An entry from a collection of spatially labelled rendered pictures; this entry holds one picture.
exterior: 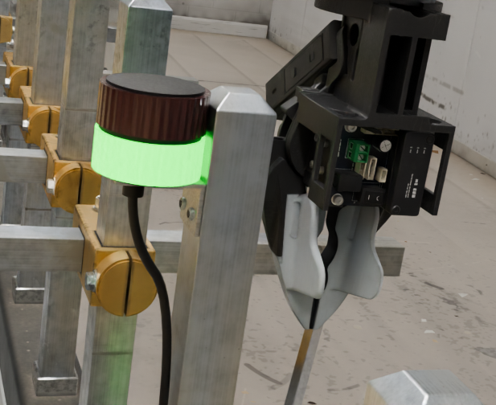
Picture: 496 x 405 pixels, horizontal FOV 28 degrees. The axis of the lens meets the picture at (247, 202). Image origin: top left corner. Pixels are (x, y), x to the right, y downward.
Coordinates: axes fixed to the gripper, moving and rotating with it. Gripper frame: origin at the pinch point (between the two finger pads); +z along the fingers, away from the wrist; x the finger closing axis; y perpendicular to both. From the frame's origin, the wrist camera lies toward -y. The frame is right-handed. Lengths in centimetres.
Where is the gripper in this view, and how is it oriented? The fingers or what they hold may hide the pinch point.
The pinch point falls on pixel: (308, 304)
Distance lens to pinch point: 64.6
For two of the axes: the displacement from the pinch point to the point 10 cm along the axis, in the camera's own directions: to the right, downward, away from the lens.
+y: 3.1, 3.2, -9.0
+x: 9.4, 0.4, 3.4
